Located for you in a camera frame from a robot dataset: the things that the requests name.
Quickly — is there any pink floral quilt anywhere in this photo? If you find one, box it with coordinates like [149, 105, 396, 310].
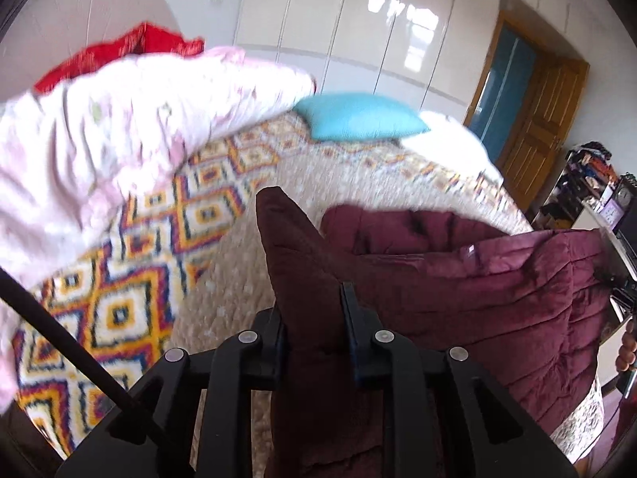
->
[0, 45, 317, 411]

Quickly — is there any person's right hand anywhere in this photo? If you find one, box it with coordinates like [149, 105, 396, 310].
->
[614, 317, 637, 375]

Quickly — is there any blue door panel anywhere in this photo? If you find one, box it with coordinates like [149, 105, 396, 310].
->
[469, 21, 539, 159]

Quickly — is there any turquoise pillow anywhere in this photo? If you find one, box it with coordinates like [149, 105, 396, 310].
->
[293, 92, 432, 141]

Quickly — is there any patterned bed blanket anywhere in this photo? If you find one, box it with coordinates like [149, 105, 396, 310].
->
[12, 108, 606, 461]

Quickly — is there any maroon puffer jacket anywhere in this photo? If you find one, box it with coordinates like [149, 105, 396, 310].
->
[255, 186, 619, 478]

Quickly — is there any red cloth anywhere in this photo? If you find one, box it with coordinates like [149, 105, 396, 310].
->
[33, 22, 206, 93]

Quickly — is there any white arched headboard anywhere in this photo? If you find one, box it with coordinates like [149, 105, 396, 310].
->
[14, 0, 181, 91]

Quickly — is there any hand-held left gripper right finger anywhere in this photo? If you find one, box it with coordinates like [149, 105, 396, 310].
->
[339, 282, 581, 478]

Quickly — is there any table clock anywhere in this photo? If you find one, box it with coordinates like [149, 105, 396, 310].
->
[599, 173, 637, 228]

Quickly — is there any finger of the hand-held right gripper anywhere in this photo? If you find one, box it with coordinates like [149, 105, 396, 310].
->
[594, 267, 637, 312]

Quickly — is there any shelf with clothes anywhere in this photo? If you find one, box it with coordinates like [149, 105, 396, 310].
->
[530, 141, 621, 231]

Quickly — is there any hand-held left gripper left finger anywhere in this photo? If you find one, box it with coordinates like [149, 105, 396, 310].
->
[55, 308, 290, 478]

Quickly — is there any wooden door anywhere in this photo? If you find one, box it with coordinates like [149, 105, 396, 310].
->
[496, 57, 591, 213]

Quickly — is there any glossy white wardrobe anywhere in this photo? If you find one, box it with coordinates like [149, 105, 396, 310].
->
[233, 0, 504, 126]

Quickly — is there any black cable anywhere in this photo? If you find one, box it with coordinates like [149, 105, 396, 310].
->
[0, 266, 192, 478]

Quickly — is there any white pillow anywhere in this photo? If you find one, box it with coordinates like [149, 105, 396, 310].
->
[400, 111, 505, 186]

